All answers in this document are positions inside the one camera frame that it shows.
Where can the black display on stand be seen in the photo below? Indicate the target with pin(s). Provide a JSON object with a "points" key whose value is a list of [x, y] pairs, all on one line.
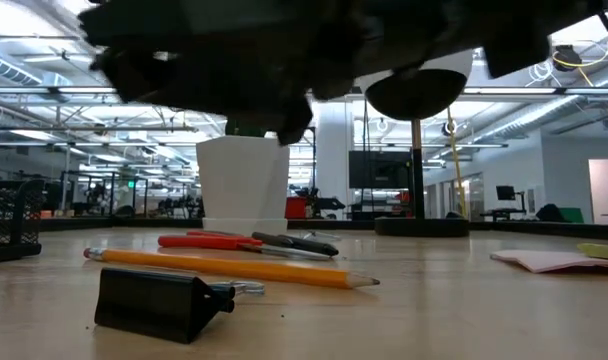
{"points": [[379, 170]]}

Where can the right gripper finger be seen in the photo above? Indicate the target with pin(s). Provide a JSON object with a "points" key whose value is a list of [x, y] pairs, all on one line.
{"points": [[295, 122], [336, 89]]}

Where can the white hexagonal plant pot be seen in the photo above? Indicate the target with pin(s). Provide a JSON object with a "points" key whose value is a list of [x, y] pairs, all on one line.
{"points": [[244, 185]]}

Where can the green cactus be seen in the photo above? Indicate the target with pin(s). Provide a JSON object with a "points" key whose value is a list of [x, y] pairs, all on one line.
{"points": [[244, 131]]}

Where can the green board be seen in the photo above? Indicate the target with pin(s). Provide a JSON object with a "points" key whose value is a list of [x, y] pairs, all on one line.
{"points": [[574, 216]]}

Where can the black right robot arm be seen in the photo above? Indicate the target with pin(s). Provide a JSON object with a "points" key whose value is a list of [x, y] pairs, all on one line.
{"points": [[576, 10]]}

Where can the yellow pencil with red eraser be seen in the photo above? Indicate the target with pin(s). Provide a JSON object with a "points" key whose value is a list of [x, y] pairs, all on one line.
{"points": [[224, 265]]}

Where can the red storage bin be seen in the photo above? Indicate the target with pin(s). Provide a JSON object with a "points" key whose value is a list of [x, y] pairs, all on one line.
{"points": [[296, 207]]}

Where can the white globe lamp black base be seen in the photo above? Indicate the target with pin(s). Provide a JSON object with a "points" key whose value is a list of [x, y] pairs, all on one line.
{"points": [[414, 95]]}

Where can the yellow-green sticky note pad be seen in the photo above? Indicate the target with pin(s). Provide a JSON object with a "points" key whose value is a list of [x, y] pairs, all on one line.
{"points": [[604, 251]]}

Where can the black mesh desk organizer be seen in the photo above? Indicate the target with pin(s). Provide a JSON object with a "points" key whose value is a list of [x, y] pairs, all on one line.
{"points": [[14, 220]]}

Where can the black binder clip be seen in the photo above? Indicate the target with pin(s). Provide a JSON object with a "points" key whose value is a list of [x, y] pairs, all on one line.
{"points": [[149, 302]]}

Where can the black desk monitor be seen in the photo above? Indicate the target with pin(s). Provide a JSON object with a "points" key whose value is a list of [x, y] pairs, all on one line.
{"points": [[505, 192]]}

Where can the black office chair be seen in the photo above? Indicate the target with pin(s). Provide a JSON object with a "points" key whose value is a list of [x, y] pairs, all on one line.
{"points": [[549, 215]]}

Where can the pale pink sticky note pad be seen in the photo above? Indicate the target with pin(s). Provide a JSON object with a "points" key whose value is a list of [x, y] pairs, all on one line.
{"points": [[544, 261]]}

